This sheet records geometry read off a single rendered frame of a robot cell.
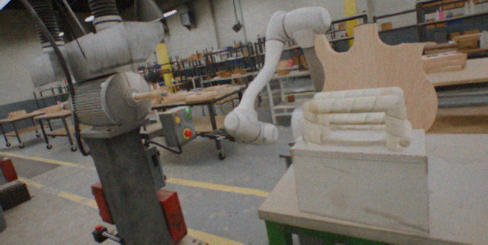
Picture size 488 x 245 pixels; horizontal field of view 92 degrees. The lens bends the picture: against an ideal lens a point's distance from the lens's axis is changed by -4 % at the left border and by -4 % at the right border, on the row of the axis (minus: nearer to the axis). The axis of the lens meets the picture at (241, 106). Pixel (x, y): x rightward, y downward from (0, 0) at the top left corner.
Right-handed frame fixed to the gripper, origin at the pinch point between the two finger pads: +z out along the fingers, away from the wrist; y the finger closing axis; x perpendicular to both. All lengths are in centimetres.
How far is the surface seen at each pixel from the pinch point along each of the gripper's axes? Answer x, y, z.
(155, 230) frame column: -49, -26, 31
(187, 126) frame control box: 4.4, 1.5, 14.1
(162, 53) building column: 119, 659, 735
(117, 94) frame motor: 31.6, -33.9, 15.6
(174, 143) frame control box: -2.1, -8.1, 16.7
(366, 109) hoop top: 22, -46, -83
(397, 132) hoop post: 17, -46, -89
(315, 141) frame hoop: 15, -45, -72
